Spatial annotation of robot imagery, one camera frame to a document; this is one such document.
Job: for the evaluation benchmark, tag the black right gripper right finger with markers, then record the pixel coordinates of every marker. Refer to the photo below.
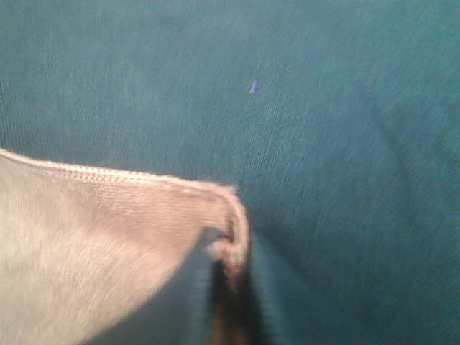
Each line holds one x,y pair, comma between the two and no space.
291,313

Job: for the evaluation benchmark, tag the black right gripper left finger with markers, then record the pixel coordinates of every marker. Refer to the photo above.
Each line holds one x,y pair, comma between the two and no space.
180,312

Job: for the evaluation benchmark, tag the brown towel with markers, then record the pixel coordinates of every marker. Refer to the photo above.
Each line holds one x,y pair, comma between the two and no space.
84,247

